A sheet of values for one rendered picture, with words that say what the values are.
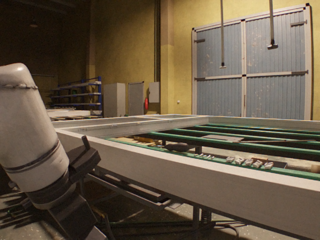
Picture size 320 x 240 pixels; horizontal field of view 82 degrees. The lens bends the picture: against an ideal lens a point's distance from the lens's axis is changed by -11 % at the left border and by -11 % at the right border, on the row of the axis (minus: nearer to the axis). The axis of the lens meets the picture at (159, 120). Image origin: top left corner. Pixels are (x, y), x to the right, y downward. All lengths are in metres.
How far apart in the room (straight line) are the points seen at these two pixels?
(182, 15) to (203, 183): 8.85
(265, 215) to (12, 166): 0.36
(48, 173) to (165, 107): 8.12
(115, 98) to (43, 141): 10.22
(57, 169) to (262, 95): 6.87
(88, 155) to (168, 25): 8.64
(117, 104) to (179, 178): 10.03
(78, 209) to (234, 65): 7.22
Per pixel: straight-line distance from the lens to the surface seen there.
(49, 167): 0.31
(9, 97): 0.27
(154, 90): 9.03
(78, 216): 0.33
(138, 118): 1.73
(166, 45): 8.67
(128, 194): 1.20
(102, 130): 1.11
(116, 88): 10.46
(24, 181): 0.31
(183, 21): 8.99
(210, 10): 8.47
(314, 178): 0.63
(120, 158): 0.54
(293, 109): 6.86
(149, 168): 0.46
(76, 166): 0.34
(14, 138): 0.28
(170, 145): 0.79
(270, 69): 7.05
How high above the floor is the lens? 1.05
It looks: 4 degrees down
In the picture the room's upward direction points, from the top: straight up
